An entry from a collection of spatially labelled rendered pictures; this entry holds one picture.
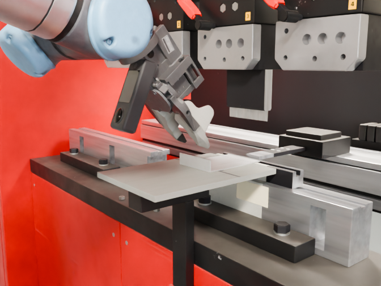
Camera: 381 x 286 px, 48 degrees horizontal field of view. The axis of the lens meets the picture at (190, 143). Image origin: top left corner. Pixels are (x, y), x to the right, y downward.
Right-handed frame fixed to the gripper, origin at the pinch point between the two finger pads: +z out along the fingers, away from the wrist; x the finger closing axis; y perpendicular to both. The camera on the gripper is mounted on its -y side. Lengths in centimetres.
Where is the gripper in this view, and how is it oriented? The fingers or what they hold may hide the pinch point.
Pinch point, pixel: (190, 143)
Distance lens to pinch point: 76.0
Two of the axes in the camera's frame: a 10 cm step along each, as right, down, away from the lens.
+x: -6.3, -1.5, 7.6
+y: 6.1, -7.1, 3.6
